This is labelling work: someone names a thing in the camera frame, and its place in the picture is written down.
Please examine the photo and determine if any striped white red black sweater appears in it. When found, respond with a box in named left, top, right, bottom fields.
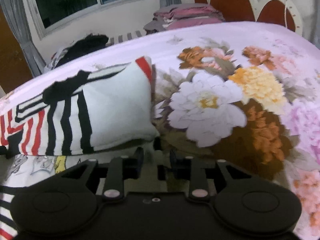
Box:
left=1, top=56, right=158, bottom=158

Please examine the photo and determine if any black clothes pile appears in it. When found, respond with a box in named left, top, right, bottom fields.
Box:
left=44, top=34, right=109, bottom=73

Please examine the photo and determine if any pink floral bed blanket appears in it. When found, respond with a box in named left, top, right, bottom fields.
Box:
left=1, top=22, right=319, bottom=239

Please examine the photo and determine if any grey white striped cloth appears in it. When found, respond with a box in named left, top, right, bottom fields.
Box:
left=106, top=30, right=146, bottom=47

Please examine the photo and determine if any folded pink grey bedding stack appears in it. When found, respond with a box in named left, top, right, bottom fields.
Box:
left=143, top=3, right=225, bottom=34

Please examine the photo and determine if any brown wooden door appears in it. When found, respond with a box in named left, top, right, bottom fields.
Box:
left=0, top=10, right=33, bottom=93

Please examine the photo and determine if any red white scalloped headboard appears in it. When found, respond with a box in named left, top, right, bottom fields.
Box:
left=194, top=0, right=303, bottom=36

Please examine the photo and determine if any grey curtain by door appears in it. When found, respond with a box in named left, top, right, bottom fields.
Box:
left=1, top=0, right=46, bottom=77

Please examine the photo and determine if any white wall cable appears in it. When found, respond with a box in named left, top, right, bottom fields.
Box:
left=271, top=0, right=304, bottom=28

